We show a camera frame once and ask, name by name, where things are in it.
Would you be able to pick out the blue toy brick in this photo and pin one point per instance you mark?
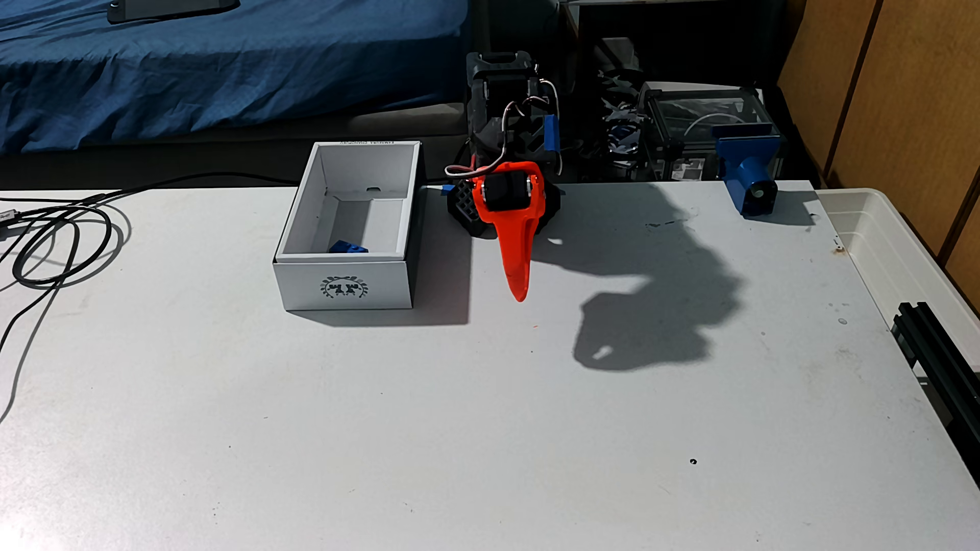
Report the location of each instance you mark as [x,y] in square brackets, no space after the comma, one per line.
[348,247]

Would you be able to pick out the white cardboard box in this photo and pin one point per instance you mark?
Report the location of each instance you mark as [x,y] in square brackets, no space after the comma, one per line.
[344,287]

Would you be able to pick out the grey bed base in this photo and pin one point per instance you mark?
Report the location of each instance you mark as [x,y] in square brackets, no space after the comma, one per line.
[230,149]

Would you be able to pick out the blue bed sheet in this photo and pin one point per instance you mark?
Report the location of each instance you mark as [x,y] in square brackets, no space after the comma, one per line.
[230,61]

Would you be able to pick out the white plastic bin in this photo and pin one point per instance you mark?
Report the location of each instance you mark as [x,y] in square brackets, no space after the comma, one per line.
[880,245]

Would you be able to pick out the wooden cabinet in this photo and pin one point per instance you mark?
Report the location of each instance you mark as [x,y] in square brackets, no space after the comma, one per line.
[903,92]

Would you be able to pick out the black aluminium extrusion bar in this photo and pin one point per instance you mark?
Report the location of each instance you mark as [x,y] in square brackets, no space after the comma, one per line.
[938,360]

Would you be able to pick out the clear enclosure with black frame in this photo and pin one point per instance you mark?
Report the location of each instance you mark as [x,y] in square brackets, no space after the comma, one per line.
[689,115]

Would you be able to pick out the blue printed camera mount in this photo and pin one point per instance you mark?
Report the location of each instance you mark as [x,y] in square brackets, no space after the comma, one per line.
[746,172]

